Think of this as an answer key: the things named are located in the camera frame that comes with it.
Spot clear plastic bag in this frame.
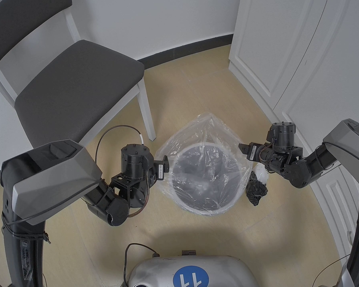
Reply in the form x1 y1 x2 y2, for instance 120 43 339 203
154 112 254 218

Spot black plastic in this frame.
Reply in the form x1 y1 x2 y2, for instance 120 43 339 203
246 172 269 206

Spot grey and white chair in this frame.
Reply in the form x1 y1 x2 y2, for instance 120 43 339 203
0 0 157 149

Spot white printed wrapper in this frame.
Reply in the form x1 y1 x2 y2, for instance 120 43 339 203
253 163 270 185

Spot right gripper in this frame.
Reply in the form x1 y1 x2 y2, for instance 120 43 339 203
238 142 277 168

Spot white wardrobe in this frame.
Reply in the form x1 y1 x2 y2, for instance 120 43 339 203
228 0 359 268

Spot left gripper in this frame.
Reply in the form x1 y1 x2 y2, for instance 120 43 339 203
148 155 170 188

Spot black cable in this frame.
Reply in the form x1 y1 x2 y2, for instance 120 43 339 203
314 254 359 287
123 243 160 287
96 126 145 162

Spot white trash bin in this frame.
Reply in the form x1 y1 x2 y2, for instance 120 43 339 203
169 142 246 217

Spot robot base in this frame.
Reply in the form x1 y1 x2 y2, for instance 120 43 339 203
129 250 255 287

